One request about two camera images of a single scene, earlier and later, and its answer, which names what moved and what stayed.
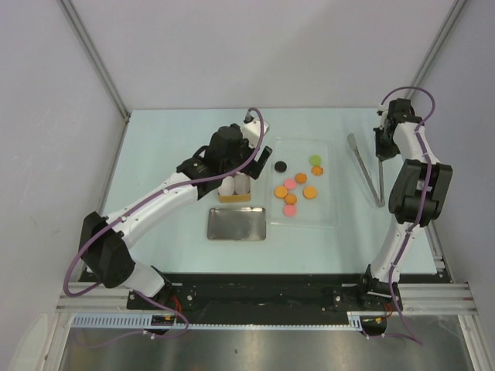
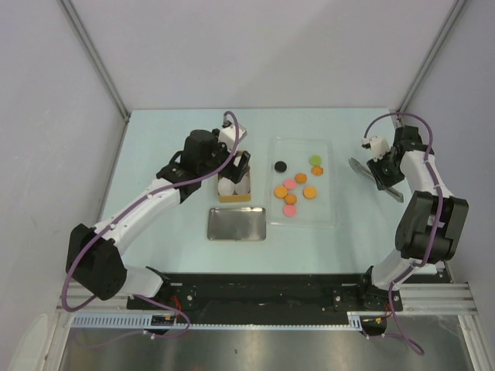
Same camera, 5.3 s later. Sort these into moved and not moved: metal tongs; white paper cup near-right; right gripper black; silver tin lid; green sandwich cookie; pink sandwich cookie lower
Moved: right gripper black; metal tongs
Not moved: silver tin lid; green sandwich cookie; pink sandwich cookie lower; white paper cup near-right
